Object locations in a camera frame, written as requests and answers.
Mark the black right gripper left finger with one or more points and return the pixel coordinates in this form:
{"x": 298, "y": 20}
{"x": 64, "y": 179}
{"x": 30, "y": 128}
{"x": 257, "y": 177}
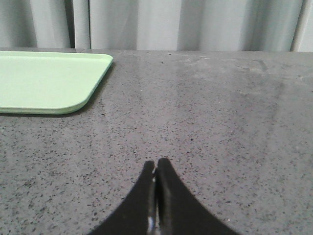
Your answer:
{"x": 136, "y": 215}

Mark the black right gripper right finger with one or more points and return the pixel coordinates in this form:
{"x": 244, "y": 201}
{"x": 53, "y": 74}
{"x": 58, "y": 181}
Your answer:
{"x": 180, "y": 213}

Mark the light green plastic tray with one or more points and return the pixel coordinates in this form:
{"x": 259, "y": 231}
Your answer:
{"x": 49, "y": 82}

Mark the grey pleated curtain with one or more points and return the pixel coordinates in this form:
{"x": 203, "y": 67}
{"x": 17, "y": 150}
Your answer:
{"x": 206, "y": 25}

